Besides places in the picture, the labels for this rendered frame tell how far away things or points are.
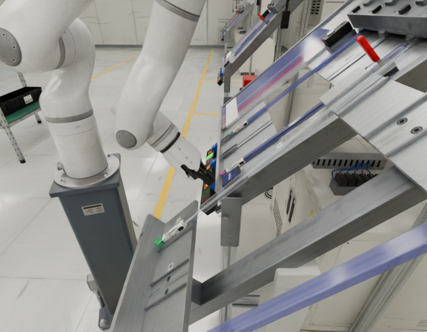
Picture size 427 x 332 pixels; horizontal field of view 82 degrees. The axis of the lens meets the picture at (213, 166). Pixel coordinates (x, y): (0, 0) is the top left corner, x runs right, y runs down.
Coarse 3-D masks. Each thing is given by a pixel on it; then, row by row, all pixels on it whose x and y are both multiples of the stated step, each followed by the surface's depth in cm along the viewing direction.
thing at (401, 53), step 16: (400, 48) 31; (384, 64) 32; (368, 80) 32; (352, 96) 33; (320, 112) 36; (304, 128) 36; (288, 144) 37; (272, 160) 39; (240, 176) 41; (224, 192) 42; (208, 208) 44; (160, 240) 49
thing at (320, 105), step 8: (376, 64) 53; (320, 104) 58; (312, 112) 59; (296, 120) 62; (304, 120) 61; (288, 128) 62; (272, 136) 64; (280, 136) 63; (264, 144) 65; (256, 152) 66
